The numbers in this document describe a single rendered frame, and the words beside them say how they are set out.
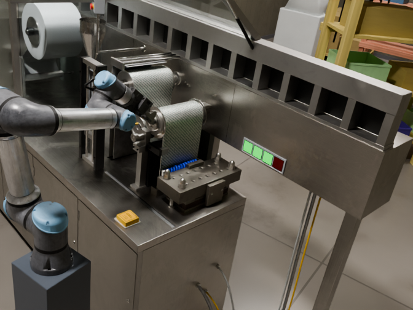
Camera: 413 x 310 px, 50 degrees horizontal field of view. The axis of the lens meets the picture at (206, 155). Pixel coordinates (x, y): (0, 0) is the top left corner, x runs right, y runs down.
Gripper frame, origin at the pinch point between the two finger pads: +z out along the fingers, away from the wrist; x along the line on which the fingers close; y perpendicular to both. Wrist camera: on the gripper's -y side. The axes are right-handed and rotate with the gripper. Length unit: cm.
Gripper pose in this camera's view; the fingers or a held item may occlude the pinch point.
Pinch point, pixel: (150, 123)
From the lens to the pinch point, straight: 198.9
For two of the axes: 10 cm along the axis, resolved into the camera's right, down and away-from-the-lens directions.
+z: 4.7, 3.9, 8.0
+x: -6.8, -4.2, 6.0
